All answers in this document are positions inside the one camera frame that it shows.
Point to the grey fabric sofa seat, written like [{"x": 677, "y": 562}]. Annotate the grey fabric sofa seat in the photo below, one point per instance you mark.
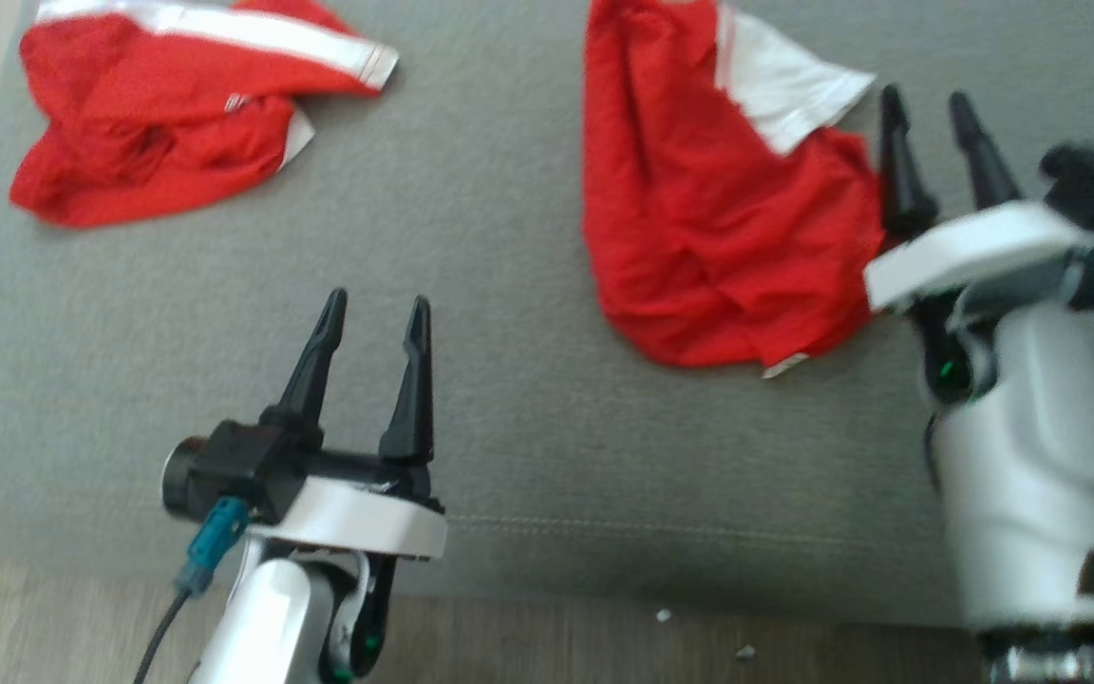
[{"x": 528, "y": 285}]

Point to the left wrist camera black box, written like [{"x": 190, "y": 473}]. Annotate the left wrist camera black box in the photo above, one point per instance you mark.
[{"x": 234, "y": 465}]

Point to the red basketball jersey white sleeves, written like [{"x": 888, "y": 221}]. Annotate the red basketball jersey white sleeves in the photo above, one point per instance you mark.
[{"x": 699, "y": 209}]

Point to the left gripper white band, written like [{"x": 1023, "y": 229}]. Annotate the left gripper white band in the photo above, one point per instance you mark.
[{"x": 357, "y": 521}]

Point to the red shorts white stripe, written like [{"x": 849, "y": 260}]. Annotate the red shorts white stripe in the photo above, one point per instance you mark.
[{"x": 148, "y": 123}]

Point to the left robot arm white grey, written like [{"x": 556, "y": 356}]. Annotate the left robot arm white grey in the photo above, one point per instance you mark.
[{"x": 272, "y": 617}]

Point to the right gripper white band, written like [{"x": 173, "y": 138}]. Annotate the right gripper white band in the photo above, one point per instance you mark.
[{"x": 984, "y": 249}]

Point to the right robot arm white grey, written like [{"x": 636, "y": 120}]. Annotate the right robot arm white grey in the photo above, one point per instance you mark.
[{"x": 1041, "y": 475}]

